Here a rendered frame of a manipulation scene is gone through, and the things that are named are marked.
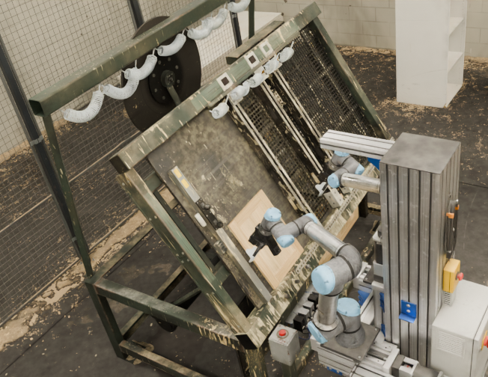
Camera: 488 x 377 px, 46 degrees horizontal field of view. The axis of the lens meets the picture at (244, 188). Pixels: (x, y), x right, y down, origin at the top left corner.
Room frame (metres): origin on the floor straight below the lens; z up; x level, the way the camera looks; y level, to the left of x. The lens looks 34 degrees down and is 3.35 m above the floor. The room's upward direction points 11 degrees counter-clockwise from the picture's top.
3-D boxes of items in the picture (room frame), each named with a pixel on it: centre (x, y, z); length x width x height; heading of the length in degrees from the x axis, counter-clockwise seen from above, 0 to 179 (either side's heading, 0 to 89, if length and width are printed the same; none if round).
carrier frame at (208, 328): (3.46, -0.03, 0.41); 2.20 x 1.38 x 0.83; 142
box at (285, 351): (2.12, -0.05, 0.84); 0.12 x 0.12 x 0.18; 52
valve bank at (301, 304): (2.51, -0.27, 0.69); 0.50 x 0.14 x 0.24; 142
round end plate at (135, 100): (3.64, 0.36, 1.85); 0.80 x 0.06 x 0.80; 142
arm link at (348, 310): (1.92, -0.37, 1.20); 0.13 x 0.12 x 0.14; 114
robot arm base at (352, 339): (1.92, -0.37, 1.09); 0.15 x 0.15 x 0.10
